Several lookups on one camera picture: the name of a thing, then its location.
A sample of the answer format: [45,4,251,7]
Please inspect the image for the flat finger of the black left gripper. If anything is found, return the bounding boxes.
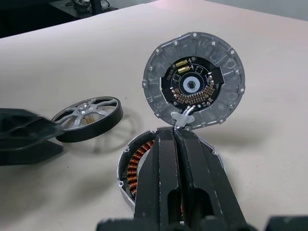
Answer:
[0,140,64,167]

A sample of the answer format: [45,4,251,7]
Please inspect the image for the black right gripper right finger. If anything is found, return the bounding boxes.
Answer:
[177,130,247,231]

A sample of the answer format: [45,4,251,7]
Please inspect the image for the ribbed finger of the black left gripper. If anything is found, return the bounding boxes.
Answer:
[0,108,64,152]

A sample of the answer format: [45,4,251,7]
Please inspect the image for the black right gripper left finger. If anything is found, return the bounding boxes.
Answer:
[133,128,186,231]

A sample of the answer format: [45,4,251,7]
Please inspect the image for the black spoked rotor silver hub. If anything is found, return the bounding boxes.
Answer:
[51,95,125,143]

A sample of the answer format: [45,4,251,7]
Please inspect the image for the silver motor housing copper coils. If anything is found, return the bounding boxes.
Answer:
[116,128,223,210]

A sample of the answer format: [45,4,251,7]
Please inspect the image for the silver motor lid circuit board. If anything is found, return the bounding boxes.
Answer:
[142,31,247,128]

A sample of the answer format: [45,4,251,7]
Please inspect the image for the white motor wires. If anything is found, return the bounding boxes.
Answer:
[174,105,197,131]

